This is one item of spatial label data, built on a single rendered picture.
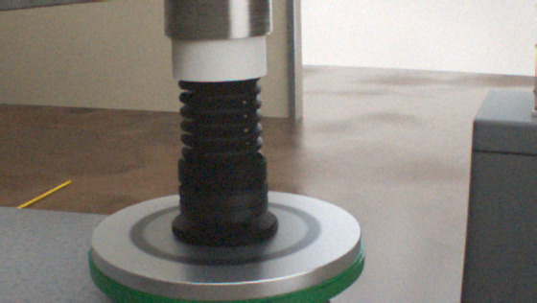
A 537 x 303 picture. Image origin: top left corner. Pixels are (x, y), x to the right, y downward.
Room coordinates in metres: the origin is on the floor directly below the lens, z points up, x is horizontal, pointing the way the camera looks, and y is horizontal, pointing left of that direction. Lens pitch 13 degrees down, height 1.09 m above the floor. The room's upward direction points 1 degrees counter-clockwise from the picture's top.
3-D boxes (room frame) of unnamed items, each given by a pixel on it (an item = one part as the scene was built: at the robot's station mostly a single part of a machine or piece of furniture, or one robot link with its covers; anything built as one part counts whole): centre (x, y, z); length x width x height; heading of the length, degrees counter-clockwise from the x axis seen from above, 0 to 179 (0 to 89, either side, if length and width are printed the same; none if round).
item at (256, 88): (0.52, 0.03, 1.00); 0.06 x 0.06 x 0.09
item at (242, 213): (0.52, 0.03, 0.93); 0.07 x 0.07 x 0.01
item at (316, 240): (0.52, 0.03, 0.90); 0.21 x 0.21 x 0.01
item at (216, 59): (0.52, 0.03, 1.04); 0.07 x 0.07 x 0.04
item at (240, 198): (0.52, 0.03, 0.94); 0.07 x 0.07 x 0.01
